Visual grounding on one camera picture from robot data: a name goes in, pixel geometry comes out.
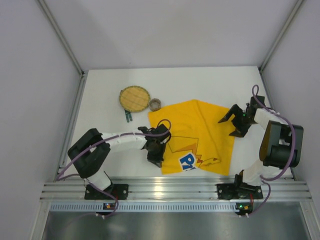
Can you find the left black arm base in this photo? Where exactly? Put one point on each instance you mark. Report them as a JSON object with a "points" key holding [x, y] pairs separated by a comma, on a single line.
{"points": [[118, 191]]}

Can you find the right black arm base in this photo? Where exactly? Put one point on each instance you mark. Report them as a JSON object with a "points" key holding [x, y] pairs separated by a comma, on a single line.
{"points": [[231, 191]]}

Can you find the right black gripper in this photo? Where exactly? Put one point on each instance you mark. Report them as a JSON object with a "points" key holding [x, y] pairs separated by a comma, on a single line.
{"points": [[239, 121]]}

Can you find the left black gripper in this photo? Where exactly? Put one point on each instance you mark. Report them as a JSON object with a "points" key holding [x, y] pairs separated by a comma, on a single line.
{"points": [[155, 154]]}

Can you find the green handled spoon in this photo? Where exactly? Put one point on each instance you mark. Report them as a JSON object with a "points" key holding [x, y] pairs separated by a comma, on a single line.
{"points": [[127, 116]]}

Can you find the right aluminium frame post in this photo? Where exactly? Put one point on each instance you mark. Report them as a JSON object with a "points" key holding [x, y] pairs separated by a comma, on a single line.
{"points": [[298, 4]]}

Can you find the perforated metal cable duct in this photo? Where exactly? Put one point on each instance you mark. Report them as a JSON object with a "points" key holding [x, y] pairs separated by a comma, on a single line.
{"points": [[150, 207]]}

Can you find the aluminium front rail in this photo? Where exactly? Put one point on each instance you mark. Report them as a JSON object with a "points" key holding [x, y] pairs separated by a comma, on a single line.
{"points": [[173, 189]]}

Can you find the round woven bamboo plate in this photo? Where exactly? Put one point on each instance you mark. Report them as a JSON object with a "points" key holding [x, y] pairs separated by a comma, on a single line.
{"points": [[134, 98]]}

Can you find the yellow cartoon print cloth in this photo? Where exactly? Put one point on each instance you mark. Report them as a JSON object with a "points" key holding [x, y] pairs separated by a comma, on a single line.
{"points": [[198, 140]]}

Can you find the aluminium frame post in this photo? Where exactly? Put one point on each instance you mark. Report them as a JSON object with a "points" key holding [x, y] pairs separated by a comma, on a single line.
{"points": [[60, 35], [298, 4]]}

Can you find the speckled ceramic cup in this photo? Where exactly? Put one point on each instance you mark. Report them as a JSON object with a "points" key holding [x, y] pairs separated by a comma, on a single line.
{"points": [[155, 104]]}

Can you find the left aluminium frame post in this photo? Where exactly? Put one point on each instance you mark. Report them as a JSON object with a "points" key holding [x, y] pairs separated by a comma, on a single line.
{"points": [[60, 35]]}

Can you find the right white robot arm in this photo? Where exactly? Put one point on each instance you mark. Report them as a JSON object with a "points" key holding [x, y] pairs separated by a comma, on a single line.
{"points": [[281, 145]]}

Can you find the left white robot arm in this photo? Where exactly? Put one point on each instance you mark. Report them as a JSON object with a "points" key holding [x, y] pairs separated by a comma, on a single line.
{"points": [[90, 152]]}

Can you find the green handled fork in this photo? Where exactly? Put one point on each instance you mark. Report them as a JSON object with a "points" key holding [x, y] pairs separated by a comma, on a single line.
{"points": [[130, 116]]}

